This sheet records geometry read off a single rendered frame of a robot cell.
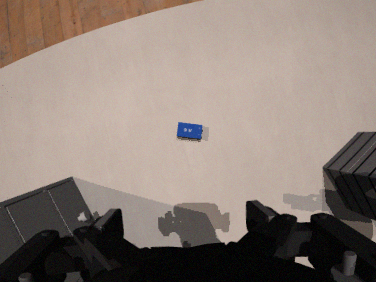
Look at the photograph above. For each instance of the blue nine-volt battery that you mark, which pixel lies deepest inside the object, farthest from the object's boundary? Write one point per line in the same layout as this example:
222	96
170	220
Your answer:
189	130

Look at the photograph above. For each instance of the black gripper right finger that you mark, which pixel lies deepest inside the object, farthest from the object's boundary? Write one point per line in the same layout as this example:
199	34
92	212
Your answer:
351	255

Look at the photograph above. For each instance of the grey chest of drawers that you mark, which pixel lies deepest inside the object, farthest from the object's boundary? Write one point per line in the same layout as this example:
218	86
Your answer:
35	192

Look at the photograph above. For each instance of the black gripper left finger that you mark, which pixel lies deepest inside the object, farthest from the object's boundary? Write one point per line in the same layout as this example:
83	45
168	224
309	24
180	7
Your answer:
65	255

